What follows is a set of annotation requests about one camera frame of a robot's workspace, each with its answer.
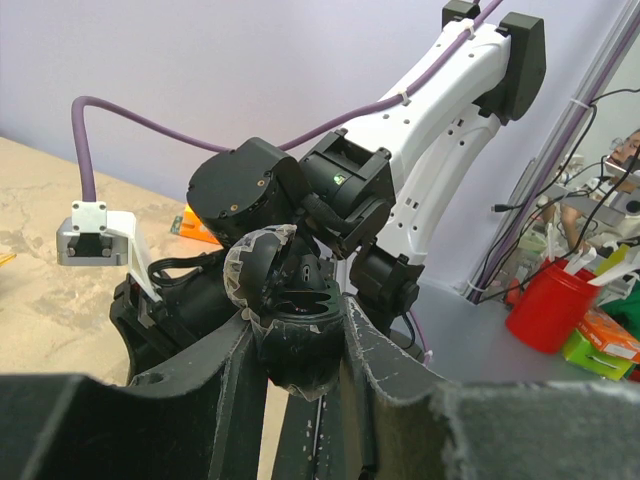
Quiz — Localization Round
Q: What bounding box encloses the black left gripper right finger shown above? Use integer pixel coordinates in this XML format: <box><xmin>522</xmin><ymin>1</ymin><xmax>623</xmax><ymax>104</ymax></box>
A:
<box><xmin>340</xmin><ymin>297</ymin><xmax>639</xmax><ymax>479</ymax></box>

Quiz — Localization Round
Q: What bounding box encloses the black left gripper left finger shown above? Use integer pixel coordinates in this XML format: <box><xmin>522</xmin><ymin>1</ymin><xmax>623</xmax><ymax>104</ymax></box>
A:
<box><xmin>1</xmin><ymin>316</ymin><xmax>260</xmax><ymax>479</ymax></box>

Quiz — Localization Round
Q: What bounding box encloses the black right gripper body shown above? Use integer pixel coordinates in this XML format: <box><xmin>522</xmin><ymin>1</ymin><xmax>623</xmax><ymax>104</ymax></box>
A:
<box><xmin>109</xmin><ymin>250</ymin><xmax>237</xmax><ymax>383</ymax></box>

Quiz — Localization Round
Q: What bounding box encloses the black earbud charging case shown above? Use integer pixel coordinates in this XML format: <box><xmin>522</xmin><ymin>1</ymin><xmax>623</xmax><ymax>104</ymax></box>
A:
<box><xmin>223</xmin><ymin>224</ymin><xmax>346</xmax><ymax>401</ymax></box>

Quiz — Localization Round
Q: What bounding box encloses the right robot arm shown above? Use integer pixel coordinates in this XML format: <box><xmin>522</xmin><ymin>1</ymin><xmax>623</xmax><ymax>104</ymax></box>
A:
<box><xmin>110</xmin><ymin>1</ymin><xmax>546</xmax><ymax>391</ymax></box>

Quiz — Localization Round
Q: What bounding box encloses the orange juice carton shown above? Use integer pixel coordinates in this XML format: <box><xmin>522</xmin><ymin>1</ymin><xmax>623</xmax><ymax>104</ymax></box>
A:
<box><xmin>170</xmin><ymin>204</ymin><xmax>219</xmax><ymax>245</ymax></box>

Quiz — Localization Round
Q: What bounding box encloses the red cup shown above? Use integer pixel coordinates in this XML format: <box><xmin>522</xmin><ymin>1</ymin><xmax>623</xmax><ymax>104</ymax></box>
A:
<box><xmin>505</xmin><ymin>259</ymin><xmax>600</xmax><ymax>354</ymax></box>

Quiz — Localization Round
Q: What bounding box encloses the yellow chips bag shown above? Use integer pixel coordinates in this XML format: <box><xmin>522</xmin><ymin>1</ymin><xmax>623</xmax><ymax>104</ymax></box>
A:
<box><xmin>0</xmin><ymin>254</ymin><xmax>17</xmax><ymax>266</ymax></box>

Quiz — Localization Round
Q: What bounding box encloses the orange green box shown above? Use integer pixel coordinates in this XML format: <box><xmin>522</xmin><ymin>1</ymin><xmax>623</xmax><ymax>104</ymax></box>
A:
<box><xmin>561</xmin><ymin>308</ymin><xmax>639</xmax><ymax>381</ymax></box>

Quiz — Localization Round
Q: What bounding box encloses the person with headset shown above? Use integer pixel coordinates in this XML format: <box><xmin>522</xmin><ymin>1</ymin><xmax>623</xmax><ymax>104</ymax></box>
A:
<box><xmin>542</xmin><ymin>130</ymin><xmax>639</xmax><ymax>251</ymax></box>

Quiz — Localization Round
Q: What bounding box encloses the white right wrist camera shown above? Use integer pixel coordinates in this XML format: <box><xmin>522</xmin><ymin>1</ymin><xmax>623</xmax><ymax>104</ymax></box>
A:
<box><xmin>56</xmin><ymin>200</ymin><xmax>160</xmax><ymax>301</ymax></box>

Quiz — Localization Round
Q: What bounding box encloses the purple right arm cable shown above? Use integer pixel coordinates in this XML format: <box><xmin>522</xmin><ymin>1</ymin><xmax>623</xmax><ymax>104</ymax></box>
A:
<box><xmin>71</xmin><ymin>0</ymin><xmax>503</xmax><ymax>203</ymax></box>

